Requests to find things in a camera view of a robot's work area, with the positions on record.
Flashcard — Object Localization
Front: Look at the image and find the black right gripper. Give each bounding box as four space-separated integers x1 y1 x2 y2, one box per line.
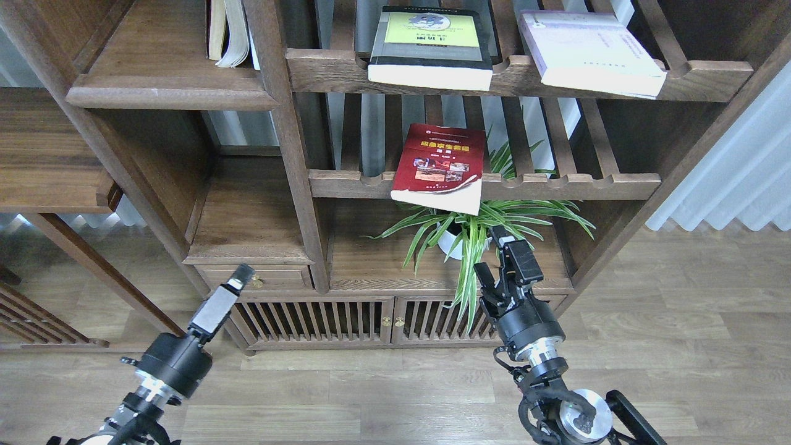
473 225 565 363

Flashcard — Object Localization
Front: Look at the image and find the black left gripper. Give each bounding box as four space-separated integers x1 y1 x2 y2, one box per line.
136 264 255 398

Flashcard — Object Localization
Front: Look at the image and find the red cover book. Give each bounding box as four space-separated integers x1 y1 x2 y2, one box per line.
391 123 486 215

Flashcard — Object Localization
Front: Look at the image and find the yellow and black book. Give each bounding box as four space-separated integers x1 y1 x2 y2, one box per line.
367 6 493 91

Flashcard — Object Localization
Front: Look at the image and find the white lavender book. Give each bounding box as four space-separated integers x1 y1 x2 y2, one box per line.
519 9 666 99

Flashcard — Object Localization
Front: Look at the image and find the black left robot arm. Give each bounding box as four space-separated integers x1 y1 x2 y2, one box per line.
67 264 255 444

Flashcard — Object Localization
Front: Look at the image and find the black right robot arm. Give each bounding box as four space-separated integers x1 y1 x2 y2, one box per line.
475 226 664 444

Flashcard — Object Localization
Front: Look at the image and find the green spider plant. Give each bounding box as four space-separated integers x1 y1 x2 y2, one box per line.
368 130 596 334

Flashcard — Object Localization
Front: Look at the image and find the white plant pot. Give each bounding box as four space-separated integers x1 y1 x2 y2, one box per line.
438 215 492 264

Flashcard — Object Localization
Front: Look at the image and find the dark wooden bookshelf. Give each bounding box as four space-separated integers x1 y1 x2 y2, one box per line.
2 1 789 351

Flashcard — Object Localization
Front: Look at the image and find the dark wooden side table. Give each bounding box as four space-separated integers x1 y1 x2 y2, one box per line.
2 87 200 352

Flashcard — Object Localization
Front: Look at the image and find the open-paged upright book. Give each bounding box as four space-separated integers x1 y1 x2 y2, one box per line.
215 1 250 68

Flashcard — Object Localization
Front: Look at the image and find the white pleated curtain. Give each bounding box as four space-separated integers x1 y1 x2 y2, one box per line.
646 65 790 231

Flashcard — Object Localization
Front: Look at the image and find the beige upright book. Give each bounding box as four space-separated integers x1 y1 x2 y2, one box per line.
205 0 228 60

